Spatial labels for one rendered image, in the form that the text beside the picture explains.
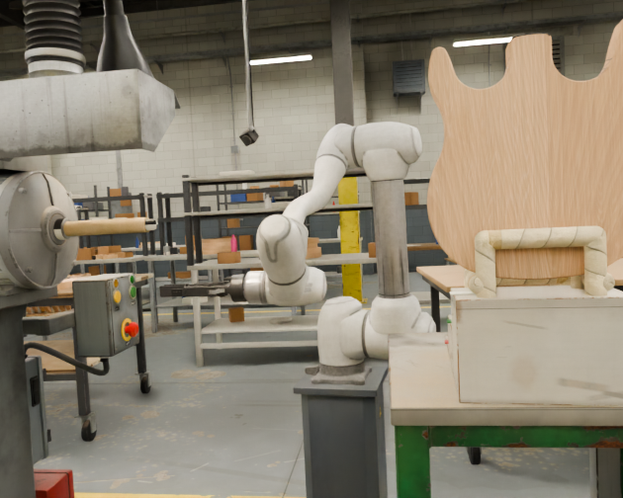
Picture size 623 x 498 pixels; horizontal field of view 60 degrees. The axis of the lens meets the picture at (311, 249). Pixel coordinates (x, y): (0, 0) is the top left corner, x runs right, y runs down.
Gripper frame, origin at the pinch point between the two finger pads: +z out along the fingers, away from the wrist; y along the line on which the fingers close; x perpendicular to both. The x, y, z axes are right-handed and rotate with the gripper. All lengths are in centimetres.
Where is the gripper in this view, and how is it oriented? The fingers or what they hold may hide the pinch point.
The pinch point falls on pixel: (174, 290)
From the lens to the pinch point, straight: 152.9
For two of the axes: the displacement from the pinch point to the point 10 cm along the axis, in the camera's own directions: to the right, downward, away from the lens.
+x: -0.5, -10.0, -0.5
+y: 1.3, -0.6, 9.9
